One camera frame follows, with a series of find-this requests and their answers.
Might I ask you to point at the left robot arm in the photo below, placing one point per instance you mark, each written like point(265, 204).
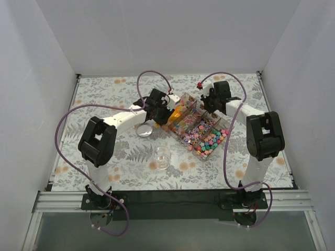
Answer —
point(98, 140)

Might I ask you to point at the clear plastic jar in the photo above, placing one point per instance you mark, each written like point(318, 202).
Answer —
point(162, 157)

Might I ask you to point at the floral patterned table mat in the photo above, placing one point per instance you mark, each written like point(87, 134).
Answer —
point(132, 166)

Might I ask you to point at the aluminium frame rail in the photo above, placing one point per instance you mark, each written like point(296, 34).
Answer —
point(280, 200)

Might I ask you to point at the clear compartment candy box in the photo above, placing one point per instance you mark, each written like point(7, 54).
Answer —
point(197, 130)

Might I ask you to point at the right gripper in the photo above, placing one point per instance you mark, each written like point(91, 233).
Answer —
point(209, 102)

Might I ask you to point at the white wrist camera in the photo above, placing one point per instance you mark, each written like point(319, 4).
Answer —
point(205, 86)
point(172, 100)

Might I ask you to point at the yellow plastic scoop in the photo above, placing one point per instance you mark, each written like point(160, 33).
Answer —
point(174, 115)

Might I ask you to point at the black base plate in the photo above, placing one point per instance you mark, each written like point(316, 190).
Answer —
point(175, 204)

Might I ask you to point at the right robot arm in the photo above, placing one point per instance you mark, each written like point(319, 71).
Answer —
point(264, 136)

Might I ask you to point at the silver round jar lid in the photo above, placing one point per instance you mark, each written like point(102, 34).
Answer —
point(144, 130)

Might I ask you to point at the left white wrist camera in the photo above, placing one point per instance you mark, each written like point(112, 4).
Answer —
point(172, 100)

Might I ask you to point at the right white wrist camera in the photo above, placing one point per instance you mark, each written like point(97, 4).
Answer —
point(205, 86)

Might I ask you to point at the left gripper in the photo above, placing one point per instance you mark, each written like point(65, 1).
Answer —
point(162, 115)

